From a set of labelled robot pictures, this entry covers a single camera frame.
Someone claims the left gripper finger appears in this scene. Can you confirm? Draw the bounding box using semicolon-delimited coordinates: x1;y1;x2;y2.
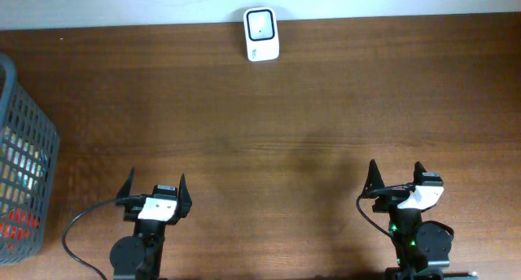
177;174;192;217
116;168;135;206

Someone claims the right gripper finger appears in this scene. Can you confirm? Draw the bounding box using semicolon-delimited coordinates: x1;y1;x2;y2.
413;161;427;185
362;160;385;197

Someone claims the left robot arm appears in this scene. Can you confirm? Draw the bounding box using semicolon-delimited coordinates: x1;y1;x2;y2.
109;170;192;280

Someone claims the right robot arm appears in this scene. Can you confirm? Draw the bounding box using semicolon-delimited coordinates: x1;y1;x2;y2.
358;160;454;279

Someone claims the white barcode scanner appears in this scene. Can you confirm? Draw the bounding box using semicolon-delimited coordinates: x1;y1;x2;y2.
243;7;280;62

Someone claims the grey plastic mesh basket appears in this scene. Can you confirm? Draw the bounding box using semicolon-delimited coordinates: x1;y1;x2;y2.
1;53;60;266

